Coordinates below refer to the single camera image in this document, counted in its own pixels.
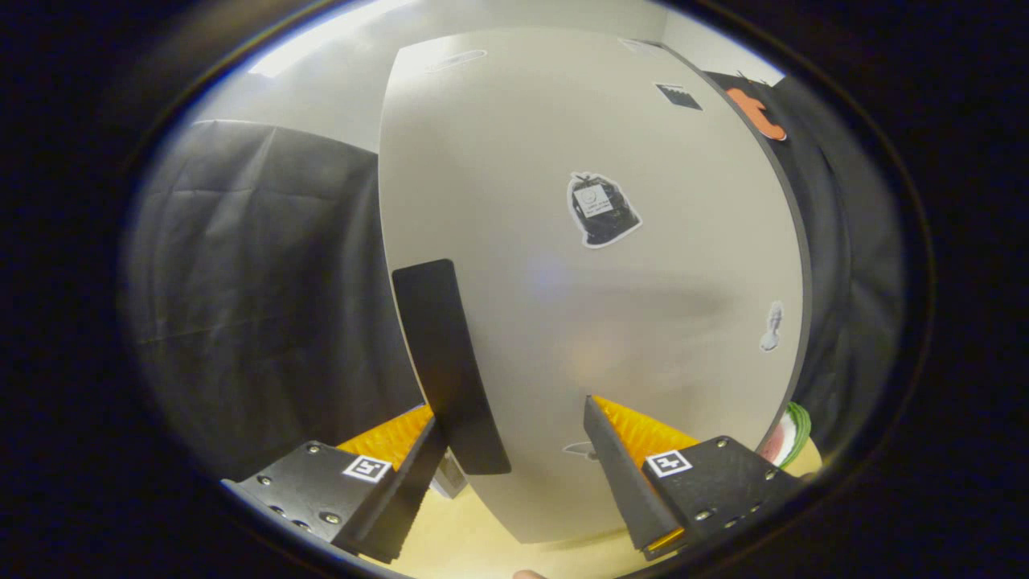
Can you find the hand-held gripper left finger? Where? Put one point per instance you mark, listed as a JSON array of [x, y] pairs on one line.
[[402, 507]]

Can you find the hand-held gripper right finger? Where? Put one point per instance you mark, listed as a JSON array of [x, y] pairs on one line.
[[625, 490]]

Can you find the white shoe cabinet door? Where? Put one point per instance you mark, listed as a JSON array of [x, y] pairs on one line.
[[603, 338]]

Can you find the grey cover book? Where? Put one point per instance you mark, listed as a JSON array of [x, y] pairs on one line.
[[450, 476]]

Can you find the green striped watermelon toy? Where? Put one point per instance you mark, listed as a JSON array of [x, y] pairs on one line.
[[792, 434]]

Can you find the black backdrop cloth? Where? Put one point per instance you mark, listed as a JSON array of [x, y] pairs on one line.
[[265, 305]]

